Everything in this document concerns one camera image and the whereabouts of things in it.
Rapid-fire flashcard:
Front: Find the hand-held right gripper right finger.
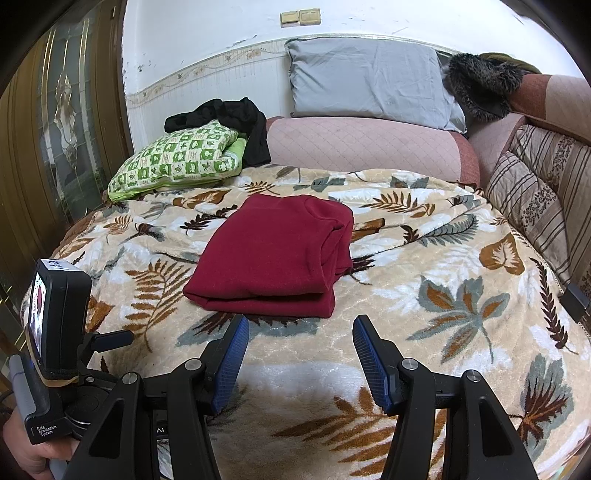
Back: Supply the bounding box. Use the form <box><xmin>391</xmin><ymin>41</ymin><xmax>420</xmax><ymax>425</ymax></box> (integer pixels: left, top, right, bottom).
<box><xmin>352</xmin><ymin>315</ymin><xmax>539</xmax><ymax>480</ymax></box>

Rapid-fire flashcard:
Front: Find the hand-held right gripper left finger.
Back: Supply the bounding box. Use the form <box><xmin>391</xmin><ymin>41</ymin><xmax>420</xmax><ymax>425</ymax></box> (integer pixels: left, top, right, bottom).
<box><xmin>67</xmin><ymin>315</ymin><xmax>250</xmax><ymax>480</ymax></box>

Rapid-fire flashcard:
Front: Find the dark red sweater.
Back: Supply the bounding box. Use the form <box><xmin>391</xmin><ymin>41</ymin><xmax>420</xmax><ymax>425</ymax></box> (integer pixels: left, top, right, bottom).
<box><xmin>182</xmin><ymin>194</ymin><xmax>355</xmax><ymax>319</ymax></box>

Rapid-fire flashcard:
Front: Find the person's left hand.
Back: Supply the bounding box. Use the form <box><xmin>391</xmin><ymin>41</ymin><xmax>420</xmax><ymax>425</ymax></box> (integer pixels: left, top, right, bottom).
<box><xmin>2</xmin><ymin>406</ymin><xmax>79</xmax><ymax>480</ymax></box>

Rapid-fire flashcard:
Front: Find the floral leaf print blanket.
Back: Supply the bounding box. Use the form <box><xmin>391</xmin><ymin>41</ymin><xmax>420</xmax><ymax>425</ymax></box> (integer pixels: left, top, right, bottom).
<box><xmin>21</xmin><ymin>165</ymin><xmax>591</xmax><ymax>480</ymax></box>

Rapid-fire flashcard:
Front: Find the wooden door with glass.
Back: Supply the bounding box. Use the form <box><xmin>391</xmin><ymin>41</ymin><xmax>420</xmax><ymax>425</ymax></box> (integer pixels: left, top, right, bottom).
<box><xmin>0</xmin><ymin>0</ymin><xmax>134</xmax><ymax>352</ymax></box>

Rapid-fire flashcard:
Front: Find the green patterned pillow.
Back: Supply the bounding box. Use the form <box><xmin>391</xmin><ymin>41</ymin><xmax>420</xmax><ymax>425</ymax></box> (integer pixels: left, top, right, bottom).
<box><xmin>107</xmin><ymin>120</ymin><xmax>245</xmax><ymax>201</ymax></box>

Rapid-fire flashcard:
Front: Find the small black box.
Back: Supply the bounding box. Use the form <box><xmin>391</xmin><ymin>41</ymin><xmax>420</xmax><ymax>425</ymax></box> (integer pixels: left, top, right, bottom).
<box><xmin>560</xmin><ymin>283</ymin><xmax>591</xmax><ymax>324</ymax></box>

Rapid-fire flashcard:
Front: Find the pink quilted bolster cushion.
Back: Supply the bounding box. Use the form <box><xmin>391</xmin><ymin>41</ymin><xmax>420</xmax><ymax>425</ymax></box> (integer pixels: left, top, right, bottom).
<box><xmin>265</xmin><ymin>116</ymin><xmax>481</xmax><ymax>190</ymax></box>

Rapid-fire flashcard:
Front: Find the striped brown cushion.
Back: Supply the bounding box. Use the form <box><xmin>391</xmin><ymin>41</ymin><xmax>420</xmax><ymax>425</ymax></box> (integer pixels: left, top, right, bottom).
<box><xmin>486</xmin><ymin>151</ymin><xmax>583</xmax><ymax>288</ymax></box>
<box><xmin>508</xmin><ymin>124</ymin><xmax>591</xmax><ymax>291</ymax></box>

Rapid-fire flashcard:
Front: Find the black cloth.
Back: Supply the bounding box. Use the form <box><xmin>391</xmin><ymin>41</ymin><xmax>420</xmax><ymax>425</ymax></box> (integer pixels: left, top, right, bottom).
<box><xmin>165</xmin><ymin>97</ymin><xmax>272</xmax><ymax>168</ymax></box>

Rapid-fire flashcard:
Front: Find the grey pillow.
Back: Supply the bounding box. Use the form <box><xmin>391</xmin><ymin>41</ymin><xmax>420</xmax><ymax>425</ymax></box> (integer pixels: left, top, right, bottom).
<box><xmin>285</xmin><ymin>37</ymin><xmax>468</xmax><ymax>136</ymax></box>

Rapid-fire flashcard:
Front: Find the dark furry garment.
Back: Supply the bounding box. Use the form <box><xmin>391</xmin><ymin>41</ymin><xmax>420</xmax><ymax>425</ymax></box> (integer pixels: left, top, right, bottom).
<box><xmin>445</xmin><ymin>52</ymin><xmax>525</xmax><ymax>123</ymax></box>

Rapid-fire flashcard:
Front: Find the pink brown sofa armrest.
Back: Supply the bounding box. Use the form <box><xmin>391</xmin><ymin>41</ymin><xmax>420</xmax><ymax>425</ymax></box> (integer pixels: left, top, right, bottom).
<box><xmin>466</xmin><ymin>73</ymin><xmax>591</xmax><ymax>190</ymax></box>

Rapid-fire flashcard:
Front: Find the olive green cloth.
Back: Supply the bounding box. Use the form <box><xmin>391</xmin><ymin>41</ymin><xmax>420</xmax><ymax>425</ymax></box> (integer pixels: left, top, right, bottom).
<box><xmin>478</xmin><ymin>52</ymin><xmax>542</xmax><ymax>75</ymax></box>

